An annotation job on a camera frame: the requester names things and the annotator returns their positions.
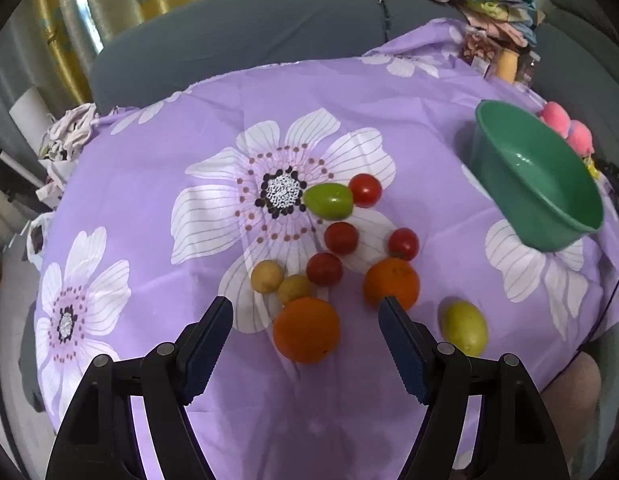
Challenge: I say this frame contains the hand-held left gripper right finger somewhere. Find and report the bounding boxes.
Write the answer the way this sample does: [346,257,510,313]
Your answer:
[378,296,573,480]

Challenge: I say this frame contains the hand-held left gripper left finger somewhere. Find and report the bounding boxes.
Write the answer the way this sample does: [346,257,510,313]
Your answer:
[45,296,235,480]

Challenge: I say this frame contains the yellow-green lemon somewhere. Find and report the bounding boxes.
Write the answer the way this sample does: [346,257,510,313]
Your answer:
[441,300,489,357]

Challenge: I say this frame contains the orange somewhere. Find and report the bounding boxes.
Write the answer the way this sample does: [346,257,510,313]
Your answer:
[363,257,421,311]
[272,297,341,365]

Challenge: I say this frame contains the small yellow longan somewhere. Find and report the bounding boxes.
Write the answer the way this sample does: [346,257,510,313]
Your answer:
[278,274,314,306]
[251,259,286,294]

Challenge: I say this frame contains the red cherry tomato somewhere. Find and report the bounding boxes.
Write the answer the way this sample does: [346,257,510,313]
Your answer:
[324,221,360,255]
[348,173,383,208]
[387,227,420,262]
[306,252,344,287]

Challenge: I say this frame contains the green plastic bowl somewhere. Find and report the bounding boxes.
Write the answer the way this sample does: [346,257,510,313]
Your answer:
[468,100,604,253]

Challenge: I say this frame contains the green mango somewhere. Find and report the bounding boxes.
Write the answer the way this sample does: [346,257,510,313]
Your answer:
[303,183,354,221]

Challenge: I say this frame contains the person's leg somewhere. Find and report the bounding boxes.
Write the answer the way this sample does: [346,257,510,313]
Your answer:
[539,355,603,480]

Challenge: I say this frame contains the purple floral tablecloth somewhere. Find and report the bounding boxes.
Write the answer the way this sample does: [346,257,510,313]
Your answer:
[34,17,619,480]

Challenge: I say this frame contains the white printed bag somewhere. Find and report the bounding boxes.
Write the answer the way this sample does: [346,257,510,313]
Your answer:
[36,103,99,206]

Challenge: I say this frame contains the pink plush toy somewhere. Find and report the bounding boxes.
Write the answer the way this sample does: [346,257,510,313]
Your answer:
[539,101,595,157]

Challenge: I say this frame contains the white roll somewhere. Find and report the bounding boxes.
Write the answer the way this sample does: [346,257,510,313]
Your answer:
[9,85,55,133]

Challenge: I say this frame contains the yellow bottle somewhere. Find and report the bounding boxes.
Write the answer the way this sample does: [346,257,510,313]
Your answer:
[495,49,520,85]

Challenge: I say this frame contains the clear plastic bottle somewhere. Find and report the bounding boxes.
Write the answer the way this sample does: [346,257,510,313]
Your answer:
[519,50,540,86]

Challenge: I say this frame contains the clear box of dried snacks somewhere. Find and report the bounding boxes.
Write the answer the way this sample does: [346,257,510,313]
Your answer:
[459,30,500,78]

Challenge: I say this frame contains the grey sofa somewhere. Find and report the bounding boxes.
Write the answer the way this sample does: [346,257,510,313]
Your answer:
[89,0,619,261]

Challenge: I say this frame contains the stack of folded cloths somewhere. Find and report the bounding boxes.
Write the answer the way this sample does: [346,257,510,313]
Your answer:
[449,0,545,48]

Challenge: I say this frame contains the green-gold curtain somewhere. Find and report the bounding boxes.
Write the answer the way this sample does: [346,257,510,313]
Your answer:
[32,0,275,106]

